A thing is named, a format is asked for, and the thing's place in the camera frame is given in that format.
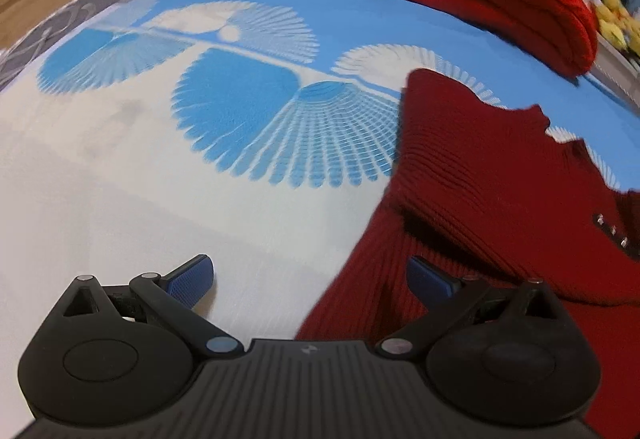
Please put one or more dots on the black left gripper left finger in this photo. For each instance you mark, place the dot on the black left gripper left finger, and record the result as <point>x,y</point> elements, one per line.
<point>109,355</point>

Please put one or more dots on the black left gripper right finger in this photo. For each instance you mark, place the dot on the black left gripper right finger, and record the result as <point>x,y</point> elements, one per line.
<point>507,357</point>

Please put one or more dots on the dark red knit sweater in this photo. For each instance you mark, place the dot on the dark red knit sweater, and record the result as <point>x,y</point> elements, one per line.
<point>482,190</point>

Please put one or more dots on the blue white patterned bedsheet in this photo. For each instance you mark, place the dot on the blue white patterned bedsheet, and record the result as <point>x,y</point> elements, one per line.
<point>259,132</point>

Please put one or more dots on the yellow plush toy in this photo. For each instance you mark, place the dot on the yellow plush toy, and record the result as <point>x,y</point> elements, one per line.
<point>617,26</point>

